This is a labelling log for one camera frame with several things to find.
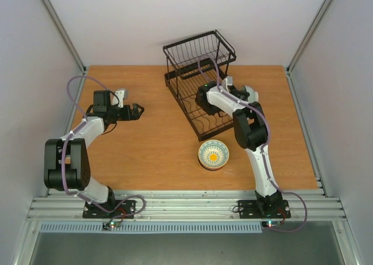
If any pale green glazed bowl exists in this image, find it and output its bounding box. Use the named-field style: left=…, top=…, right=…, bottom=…
left=241, top=86, right=259, bottom=103

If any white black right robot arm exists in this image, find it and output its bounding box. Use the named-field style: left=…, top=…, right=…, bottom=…
left=195, top=82, right=283, bottom=217

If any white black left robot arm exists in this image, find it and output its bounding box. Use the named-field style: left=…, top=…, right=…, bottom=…
left=44, top=89, right=145, bottom=217

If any left small circuit board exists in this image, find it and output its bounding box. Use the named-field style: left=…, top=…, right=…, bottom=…
left=102, top=221, right=121, bottom=231

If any small circuit board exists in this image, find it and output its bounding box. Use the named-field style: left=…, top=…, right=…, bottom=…
left=262, top=220, right=284, bottom=228
left=102, top=221, right=121, bottom=231

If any right small circuit board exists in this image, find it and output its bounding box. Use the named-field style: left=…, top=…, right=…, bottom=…
left=262, top=220, right=284, bottom=228

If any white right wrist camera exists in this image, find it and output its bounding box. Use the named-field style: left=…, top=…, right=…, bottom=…
left=221, top=76, right=233, bottom=92

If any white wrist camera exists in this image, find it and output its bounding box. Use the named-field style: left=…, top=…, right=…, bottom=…
left=221, top=76, right=233, bottom=92
left=115, top=89, right=128, bottom=108

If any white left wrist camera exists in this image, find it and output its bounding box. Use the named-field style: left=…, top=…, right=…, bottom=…
left=115, top=89, right=128, bottom=108

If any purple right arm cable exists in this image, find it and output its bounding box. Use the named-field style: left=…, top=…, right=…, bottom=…
left=197, top=55, right=308, bottom=234

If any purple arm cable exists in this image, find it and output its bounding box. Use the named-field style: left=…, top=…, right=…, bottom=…
left=197, top=55, right=308, bottom=234
left=62, top=75, right=117, bottom=213

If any black wire dish rack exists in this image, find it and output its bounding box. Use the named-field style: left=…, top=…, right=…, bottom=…
left=163, top=30, right=237, bottom=142

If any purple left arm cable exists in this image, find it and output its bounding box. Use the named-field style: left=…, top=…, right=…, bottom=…
left=62, top=75, right=117, bottom=213

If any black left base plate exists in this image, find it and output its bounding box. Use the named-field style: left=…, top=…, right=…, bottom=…
left=82, top=200, right=136, bottom=219

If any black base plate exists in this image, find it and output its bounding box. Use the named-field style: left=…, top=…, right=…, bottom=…
left=82, top=200, right=136, bottom=219
left=234, top=200, right=291, bottom=219

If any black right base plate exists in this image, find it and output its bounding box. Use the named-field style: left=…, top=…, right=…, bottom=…
left=234, top=200, right=291, bottom=219

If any grey slotted cable duct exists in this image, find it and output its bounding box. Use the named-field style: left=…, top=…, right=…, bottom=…
left=40, top=221, right=262, bottom=234

